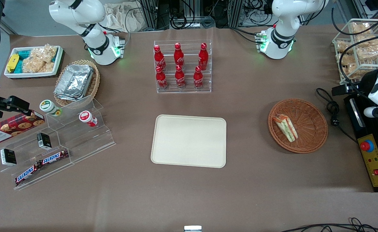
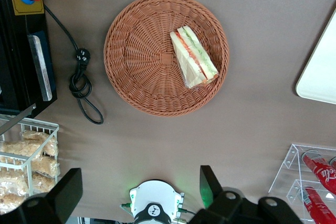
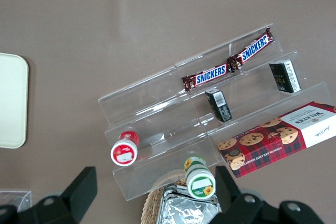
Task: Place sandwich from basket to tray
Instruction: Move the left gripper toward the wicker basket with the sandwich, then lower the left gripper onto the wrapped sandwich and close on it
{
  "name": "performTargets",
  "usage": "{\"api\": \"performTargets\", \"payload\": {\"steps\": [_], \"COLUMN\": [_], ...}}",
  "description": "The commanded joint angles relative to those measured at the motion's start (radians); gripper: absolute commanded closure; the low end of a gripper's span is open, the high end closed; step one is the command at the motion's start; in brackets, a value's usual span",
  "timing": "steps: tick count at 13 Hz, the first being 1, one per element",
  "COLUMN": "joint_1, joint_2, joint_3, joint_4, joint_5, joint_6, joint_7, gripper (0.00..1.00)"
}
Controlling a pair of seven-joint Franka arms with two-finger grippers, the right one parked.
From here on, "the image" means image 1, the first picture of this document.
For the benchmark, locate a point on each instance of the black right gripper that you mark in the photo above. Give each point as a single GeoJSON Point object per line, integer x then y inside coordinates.
{"type": "Point", "coordinates": [2, 105]}

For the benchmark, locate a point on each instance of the plastic-wrapped triangle sandwich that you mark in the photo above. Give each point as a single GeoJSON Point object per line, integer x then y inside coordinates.
{"type": "Point", "coordinates": [285, 127]}

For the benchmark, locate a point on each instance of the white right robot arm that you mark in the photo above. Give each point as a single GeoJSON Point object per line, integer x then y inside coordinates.
{"type": "Point", "coordinates": [100, 48]}

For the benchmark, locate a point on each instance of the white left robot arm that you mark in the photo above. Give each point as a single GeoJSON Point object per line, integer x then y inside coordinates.
{"type": "Point", "coordinates": [280, 38]}

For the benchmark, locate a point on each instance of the light tan wicker basket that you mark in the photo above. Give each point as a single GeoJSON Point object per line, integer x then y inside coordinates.
{"type": "Point", "coordinates": [93, 87]}

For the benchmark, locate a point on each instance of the brown round wicker basket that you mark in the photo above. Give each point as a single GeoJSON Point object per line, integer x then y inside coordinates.
{"type": "Point", "coordinates": [311, 129]}

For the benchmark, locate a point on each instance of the cream rectangular tray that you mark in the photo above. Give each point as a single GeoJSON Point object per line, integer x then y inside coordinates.
{"type": "Point", "coordinates": [188, 141]}

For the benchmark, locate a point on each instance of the red cookie box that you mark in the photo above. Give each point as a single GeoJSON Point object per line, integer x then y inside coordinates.
{"type": "Point", "coordinates": [11, 129]}

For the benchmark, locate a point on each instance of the green-lidded small jar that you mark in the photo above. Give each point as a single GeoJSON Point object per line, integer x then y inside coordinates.
{"type": "Point", "coordinates": [48, 107]}

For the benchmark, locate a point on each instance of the white rectangular snack bin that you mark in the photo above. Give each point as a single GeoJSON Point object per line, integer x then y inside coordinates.
{"type": "Point", "coordinates": [31, 75]}

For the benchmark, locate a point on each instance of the yellow snack pack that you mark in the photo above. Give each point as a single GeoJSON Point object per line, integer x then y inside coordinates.
{"type": "Point", "coordinates": [12, 62]}

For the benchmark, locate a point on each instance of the small black box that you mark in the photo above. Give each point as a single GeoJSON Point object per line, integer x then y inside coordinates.
{"type": "Point", "coordinates": [43, 140]}
{"type": "Point", "coordinates": [8, 157]}

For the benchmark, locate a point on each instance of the clear bag of rice crackers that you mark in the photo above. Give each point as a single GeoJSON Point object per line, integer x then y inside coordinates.
{"type": "Point", "coordinates": [39, 61]}

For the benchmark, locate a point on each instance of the black yellow control box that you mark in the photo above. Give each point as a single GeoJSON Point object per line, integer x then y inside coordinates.
{"type": "Point", "coordinates": [374, 167]}

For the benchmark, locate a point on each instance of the teal snack pack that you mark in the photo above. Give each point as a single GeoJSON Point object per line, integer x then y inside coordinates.
{"type": "Point", "coordinates": [24, 54]}

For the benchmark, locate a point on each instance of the stacked aluminium foil containers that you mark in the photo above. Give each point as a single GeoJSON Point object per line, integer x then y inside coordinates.
{"type": "Point", "coordinates": [74, 82]}

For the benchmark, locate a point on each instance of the Snickers chocolate bar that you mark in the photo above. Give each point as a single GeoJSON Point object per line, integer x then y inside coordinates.
{"type": "Point", "coordinates": [54, 157]}
{"type": "Point", "coordinates": [27, 174]}

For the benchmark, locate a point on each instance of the red-lidded small jar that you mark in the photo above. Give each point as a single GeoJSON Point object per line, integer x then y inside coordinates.
{"type": "Point", "coordinates": [86, 117]}

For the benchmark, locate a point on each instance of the clear acrylic stepped display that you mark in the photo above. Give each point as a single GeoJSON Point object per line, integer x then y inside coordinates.
{"type": "Point", "coordinates": [79, 141]}

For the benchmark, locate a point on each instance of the bagged cracker snack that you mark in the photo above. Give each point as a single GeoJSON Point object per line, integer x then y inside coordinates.
{"type": "Point", "coordinates": [364, 32]}
{"type": "Point", "coordinates": [369, 52]}
{"type": "Point", "coordinates": [351, 66]}
{"type": "Point", "coordinates": [343, 46]}

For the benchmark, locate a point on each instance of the red cola bottle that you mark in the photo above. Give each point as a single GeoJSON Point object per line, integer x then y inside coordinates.
{"type": "Point", "coordinates": [198, 78]}
{"type": "Point", "coordinates": [161, 79]}
{"type": "Point", "coordinates": [179, 78]}
{"type": "Point", "coordinates": [179, 55]}
{"type": "Point", "coordinates": [159, 58]}
{"type": "Point", "coordinates": [203, 57]}

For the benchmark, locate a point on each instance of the clear acrylic bottle rack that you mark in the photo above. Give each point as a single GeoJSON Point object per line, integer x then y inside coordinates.
{"type": "Point", "coordinates": [188, 87]}

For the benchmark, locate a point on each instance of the aluminium frame post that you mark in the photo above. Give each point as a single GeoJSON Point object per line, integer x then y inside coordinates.
{"type": "Point", "coordinates": [153, 14]}
{"type": "Point", "coordinates": [235, 11]}

